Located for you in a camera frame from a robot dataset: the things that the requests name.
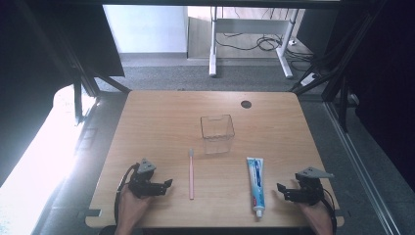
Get white power strip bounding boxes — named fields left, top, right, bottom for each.
left=300, top=71, right=320, bottom=87

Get person's right hand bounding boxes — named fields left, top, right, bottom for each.
left=297, top=193, right=331, bottom=229

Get white desk frame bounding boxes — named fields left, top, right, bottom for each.
left=208, top=6, right=300, bottom=79

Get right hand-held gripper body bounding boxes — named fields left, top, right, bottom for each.
left=292, top=166, right=336, bottom=207

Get white blue toothpaste tube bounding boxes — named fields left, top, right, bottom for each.
left=246, top=157, right=266, bottom=219

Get pink toothbrush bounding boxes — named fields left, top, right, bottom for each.
left=188, top=148, right=196, bottom=201

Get aluminium floor rail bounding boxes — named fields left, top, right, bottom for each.
left=324, top=101, right=401, bottom=235

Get person's left hand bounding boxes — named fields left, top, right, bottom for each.
left=115, top=185, right=155, bottom=235

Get clear plastic container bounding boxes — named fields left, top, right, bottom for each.
left=200, top=114, right=236, bottom=156

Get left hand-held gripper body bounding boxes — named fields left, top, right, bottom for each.
left=127, top=158, right=164, bottom=199

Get black metal frame stand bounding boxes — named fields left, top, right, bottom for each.
left=48, top=6, right=132, bottom=126
left=289, top=3, right=390, bottom=133

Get dark curtain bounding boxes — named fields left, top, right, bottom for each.
left=295, top=0, right=415, bottom=194
left=0, top=0, right=125, bottom=187

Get black floor cables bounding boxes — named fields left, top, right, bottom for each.
left=214, top=31, right=315, bottom=65

